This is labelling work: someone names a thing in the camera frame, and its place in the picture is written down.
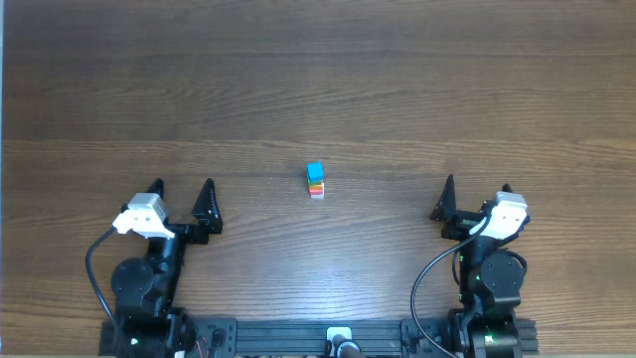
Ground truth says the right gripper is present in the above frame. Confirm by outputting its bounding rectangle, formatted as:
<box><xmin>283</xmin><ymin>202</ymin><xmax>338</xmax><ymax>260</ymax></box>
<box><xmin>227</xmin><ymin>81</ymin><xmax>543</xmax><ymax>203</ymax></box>
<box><xmin>429</xmin><ymin>173</ymin><xmax>515</xmax><ymax>244</ymax></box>

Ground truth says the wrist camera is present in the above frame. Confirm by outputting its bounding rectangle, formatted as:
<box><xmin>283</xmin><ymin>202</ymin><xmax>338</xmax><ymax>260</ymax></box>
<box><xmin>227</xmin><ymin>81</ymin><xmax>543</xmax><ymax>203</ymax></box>
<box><xmin>110</xmin><ymin>192</ymin><xmax>177</xmax><ymax>241</ymax></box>
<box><xmin>467</xmin><ymin>191</ymin><xmax>530</xmax><ymax>242</ymax></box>

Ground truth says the mounting rail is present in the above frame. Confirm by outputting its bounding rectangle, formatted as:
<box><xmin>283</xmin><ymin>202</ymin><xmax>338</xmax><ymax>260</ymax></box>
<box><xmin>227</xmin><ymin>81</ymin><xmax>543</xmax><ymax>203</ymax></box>
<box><xmin>97</xmin><ymin>317</ymin><xmax>541</xmax><ymax>358</ymax></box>

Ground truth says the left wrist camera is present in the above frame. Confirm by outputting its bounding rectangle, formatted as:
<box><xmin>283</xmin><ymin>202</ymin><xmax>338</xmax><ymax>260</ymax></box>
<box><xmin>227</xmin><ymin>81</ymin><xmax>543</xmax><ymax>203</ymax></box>
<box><xmin>110</xmin><ymin>192</ymin><xmax>177</xmax><ymax>241</ymax></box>

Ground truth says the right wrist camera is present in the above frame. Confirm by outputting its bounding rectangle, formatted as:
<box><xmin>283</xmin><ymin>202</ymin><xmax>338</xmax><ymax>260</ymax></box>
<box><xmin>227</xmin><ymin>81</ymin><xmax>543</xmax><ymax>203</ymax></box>
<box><xmin>467</xmin><ymin>191</ymin><xmax>530</xmax><ymax>242</ymax></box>

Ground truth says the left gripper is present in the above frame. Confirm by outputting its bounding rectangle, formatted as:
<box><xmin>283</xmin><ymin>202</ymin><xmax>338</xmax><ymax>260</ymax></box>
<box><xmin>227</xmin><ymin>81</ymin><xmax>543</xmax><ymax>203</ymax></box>
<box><xmin>144</xmin><ymin>177</ymin><xmax>225</xmax><ymax>247</ymax></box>

